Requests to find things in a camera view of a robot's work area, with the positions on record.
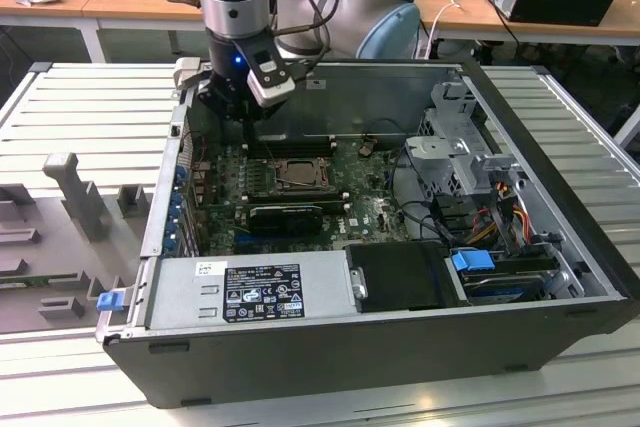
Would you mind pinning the blue case latch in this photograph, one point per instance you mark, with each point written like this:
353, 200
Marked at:
107, 301

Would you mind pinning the wooden desk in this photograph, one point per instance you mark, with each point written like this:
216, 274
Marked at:
125, 7

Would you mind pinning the round coin cell battery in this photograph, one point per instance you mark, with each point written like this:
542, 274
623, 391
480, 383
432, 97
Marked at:
365, 148

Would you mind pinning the CPU socket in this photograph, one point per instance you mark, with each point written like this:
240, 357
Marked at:
276, 178

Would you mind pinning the grey power supply with label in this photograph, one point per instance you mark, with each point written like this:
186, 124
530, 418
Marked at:
170, 297

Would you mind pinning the grey parts rack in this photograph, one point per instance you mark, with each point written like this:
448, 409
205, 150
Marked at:
65, 247

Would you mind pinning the blue card bracket clip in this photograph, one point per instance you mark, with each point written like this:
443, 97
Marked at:
181, 174
176, 207
172, 237

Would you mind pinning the black PC case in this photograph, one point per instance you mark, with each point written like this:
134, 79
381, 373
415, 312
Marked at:
300, 367

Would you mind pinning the grey case latch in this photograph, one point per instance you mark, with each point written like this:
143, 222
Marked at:
187, 72

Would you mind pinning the white wrist camera on bracket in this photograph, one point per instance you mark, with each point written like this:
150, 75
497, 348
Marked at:
267, 79

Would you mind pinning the silver topped CPU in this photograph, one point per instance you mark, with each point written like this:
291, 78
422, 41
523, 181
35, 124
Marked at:
300, 171

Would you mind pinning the green motherboard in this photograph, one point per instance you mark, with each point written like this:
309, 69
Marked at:
360, 197

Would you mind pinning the black RAM slot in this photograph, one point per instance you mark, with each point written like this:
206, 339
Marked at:
295, 206
295, 142
295, 192

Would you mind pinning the blue carrier hard disk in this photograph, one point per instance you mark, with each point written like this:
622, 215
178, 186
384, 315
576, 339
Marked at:
470, 267

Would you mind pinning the black graphics card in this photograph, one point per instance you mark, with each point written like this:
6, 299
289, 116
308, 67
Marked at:
285, 221

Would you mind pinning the green RAM stick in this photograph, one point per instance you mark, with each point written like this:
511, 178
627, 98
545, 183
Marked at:
30, 281

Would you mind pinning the blue expansion slot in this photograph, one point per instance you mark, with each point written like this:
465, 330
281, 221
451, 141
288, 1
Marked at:
242, 237

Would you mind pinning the grey metal drive cage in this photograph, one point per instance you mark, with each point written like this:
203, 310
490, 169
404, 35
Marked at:
440, 147

